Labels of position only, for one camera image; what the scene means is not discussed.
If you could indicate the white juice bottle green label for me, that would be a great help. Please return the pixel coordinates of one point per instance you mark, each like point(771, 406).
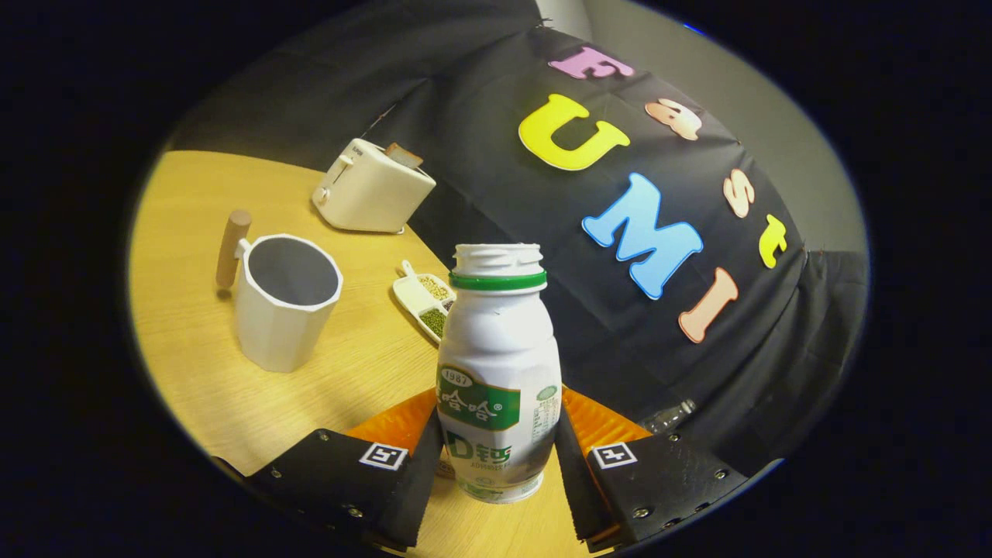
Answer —
point(496, 349)

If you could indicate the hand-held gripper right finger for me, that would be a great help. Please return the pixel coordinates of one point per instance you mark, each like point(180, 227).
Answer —
point(573, 484)

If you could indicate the toast slice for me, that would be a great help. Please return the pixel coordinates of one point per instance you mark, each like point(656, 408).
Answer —
point(403, 154)

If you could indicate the white divided dish with beans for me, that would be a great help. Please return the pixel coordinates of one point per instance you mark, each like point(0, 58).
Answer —
point(415, 298)

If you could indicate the clear plastic water bottle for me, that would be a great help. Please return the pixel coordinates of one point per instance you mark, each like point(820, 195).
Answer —
point(668, 418)

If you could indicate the black backdrop cloth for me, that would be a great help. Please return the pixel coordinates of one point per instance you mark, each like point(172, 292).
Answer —
point(504, 209)

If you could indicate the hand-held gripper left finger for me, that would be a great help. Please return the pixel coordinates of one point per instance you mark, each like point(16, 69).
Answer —
point(415, 496)

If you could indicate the cream toaster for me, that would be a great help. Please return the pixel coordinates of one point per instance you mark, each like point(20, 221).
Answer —
point(372, 194)

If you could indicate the wooden table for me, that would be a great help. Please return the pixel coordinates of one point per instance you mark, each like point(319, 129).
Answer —
point(201, 372)

